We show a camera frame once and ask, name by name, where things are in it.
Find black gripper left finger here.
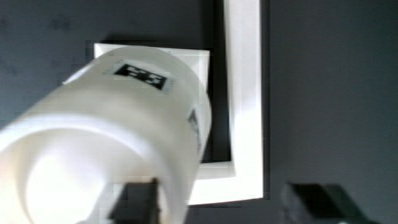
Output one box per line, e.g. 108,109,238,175
108,179,159,224

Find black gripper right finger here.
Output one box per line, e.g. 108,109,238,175
280,183,380,224

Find white lamp shade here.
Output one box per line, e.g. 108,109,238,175
0,57,211,224

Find white L-shaped border frame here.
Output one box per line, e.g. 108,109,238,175
188,0,263,205

